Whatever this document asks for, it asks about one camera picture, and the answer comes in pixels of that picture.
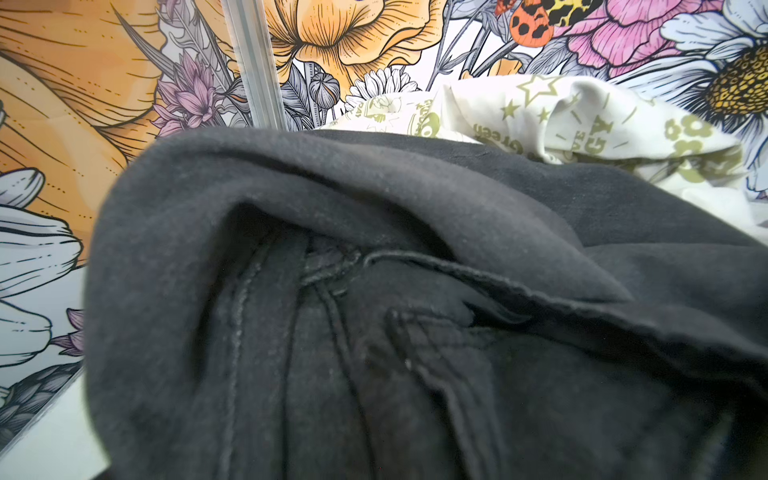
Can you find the aluminium corner post left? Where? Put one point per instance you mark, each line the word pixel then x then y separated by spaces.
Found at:
pixel 250 35

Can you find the dark grey cloth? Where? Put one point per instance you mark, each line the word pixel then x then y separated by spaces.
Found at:
pixel 344 305

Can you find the cream cloth with green print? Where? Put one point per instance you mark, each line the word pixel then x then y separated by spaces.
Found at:
pixel 562 120

